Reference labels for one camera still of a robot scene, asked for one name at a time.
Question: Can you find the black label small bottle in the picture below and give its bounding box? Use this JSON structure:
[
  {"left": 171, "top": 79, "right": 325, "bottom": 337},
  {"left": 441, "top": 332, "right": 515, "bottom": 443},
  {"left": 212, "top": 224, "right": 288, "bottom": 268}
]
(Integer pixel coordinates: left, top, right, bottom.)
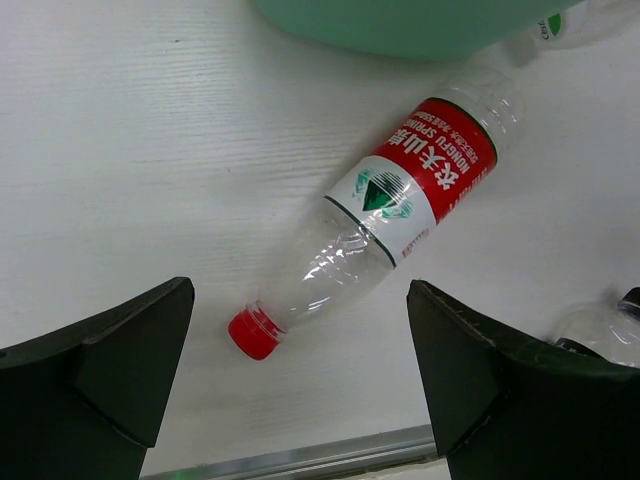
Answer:
[{"left": 548, "top": 287, "right": 639, "bottom": 369}]

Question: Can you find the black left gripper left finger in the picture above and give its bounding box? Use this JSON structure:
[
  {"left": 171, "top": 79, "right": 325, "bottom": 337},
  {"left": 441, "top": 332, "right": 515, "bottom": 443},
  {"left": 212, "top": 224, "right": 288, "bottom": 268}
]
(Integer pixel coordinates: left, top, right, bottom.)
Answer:
[{"left": 1, "top": 277, "right": 195, "bottom": 479}]

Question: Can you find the red label water bottle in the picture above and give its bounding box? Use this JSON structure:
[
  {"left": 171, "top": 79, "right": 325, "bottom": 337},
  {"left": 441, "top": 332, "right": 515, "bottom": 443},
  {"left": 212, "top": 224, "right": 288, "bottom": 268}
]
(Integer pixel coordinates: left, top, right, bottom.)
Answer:
[{"left": 227, "top": 69, "right": 522, "bottom": 360}]

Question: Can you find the green label clear bottle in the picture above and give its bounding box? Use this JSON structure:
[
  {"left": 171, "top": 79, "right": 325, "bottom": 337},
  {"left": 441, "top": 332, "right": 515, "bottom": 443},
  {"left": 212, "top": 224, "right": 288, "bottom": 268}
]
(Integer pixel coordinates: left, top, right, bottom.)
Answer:
[{"left": 501, "top": 0, "right": 639, "bottom": 66}]

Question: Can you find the green plastic bin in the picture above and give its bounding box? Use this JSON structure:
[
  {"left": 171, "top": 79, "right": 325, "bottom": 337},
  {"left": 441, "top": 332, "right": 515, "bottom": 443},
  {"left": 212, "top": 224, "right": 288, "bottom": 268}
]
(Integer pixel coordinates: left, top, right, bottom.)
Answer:
[{"left": 252, "top": 0, "right": 576, "bottom": 62}]

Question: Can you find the aluminium table edge rail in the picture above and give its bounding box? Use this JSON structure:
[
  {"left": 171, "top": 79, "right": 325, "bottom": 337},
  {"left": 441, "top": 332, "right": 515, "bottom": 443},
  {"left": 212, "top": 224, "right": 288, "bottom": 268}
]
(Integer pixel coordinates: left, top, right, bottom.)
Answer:
[{"left": 149, "top": 425, "right": 438, "bottom": 479}]

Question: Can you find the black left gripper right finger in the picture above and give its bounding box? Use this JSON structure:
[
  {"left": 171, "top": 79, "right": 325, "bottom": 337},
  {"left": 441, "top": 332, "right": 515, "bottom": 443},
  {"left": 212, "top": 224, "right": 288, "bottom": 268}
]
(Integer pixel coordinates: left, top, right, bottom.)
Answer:
[{"left": 407, "top": 280, "right": 639, "bottom": 479}]

